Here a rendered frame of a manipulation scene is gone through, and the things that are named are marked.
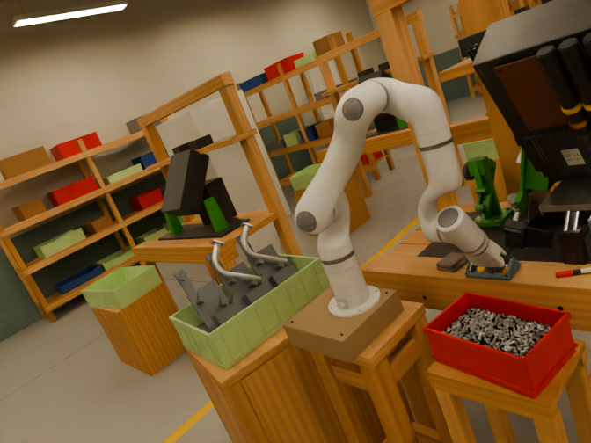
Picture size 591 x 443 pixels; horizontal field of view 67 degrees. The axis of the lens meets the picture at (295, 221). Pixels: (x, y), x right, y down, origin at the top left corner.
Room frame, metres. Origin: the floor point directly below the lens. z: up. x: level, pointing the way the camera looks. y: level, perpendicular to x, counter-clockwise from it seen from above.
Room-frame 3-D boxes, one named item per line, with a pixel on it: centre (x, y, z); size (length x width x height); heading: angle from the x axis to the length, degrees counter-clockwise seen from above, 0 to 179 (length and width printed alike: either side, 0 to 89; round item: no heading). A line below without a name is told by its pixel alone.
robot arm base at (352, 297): (1.43, -0.09, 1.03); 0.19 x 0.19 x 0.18
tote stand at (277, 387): (1.89, 0.30, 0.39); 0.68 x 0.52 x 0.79; 116
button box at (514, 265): (1.33, -0.55, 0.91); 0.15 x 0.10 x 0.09; 36
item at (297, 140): (7.82, -0.83, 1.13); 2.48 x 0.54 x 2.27; 40
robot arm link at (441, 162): (1.21, -0.41, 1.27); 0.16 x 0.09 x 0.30; 36
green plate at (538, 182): (1.38, -0.81, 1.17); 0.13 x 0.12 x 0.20; 36
